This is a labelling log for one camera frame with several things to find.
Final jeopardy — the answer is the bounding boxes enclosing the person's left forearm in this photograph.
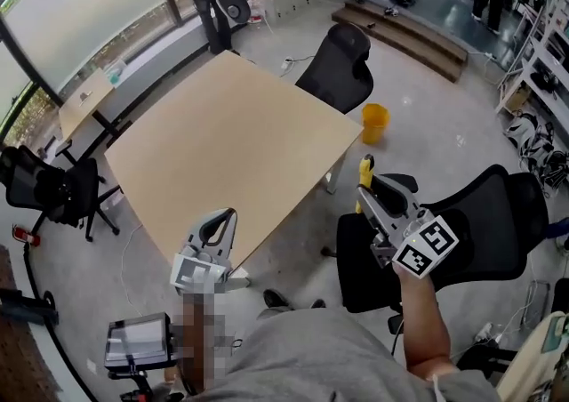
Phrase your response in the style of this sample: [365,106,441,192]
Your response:
[164,291,228,395]

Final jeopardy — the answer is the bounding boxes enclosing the red fire extinguisher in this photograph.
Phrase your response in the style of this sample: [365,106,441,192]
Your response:
[11,223,43,249]

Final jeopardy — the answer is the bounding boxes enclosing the light wooden table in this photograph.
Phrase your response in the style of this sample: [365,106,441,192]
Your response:
[104,50,365,275]

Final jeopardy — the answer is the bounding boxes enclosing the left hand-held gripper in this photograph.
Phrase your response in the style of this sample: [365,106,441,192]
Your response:
[170,208,238,297]

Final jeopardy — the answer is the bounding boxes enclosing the black framed monitor on stand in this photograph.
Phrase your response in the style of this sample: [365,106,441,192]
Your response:
[103,311,178,402]

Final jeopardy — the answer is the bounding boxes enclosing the brown wooden steps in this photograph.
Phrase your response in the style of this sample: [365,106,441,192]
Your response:
[330,0,469,84]

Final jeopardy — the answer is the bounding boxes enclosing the small wooden desk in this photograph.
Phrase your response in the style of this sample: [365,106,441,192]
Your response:
[57,68,134,165]

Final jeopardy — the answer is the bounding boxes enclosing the white shelf rack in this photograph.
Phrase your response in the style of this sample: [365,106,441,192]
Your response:
[494,0,569,128]

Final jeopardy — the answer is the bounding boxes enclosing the black mesh office chair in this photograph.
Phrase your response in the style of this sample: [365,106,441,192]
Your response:
[294,22,375,116]
[320,164,551,348]
[0,144,122,244]

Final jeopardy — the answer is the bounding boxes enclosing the clear water bottle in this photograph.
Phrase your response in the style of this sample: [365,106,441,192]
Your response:
[245,0,267,24]

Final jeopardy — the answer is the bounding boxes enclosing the yellow plastic bucket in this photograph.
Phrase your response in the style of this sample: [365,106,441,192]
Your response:
[360,102,391,146]

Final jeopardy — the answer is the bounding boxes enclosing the person's grey shirt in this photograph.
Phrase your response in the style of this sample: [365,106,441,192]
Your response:
[177,305,503,402]

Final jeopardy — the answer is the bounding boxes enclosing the yellow utility knife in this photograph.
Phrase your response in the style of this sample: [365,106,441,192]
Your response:
[355,154,377,214]

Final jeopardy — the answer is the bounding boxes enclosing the person's right forearm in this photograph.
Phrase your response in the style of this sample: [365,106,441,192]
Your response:
[394,265,459,382]

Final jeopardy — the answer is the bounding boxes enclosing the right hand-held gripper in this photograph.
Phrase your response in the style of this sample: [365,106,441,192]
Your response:
[355,173,460,280]

